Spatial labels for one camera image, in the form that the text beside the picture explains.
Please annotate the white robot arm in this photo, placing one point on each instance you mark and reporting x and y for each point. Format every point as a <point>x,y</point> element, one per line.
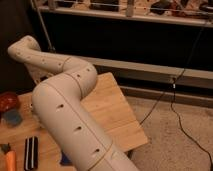
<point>57,103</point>

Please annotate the red ceramic bowl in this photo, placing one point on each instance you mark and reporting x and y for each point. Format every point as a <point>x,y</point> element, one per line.
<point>8,100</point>

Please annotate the blue grey ceramic cup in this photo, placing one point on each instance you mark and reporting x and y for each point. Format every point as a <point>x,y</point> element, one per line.
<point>12,117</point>

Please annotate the blue sponge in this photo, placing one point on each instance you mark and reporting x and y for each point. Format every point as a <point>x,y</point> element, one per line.
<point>64,160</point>

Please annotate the black white striped block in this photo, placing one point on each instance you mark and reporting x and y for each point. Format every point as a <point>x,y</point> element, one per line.
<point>31,154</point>

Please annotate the metal pole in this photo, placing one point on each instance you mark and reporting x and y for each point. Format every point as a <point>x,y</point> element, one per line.
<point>50,46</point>

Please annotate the cluttered white shelf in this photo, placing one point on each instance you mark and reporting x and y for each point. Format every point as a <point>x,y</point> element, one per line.
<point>179,12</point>

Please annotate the orange carrot toy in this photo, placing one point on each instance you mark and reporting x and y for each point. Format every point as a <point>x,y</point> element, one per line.
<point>10,157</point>

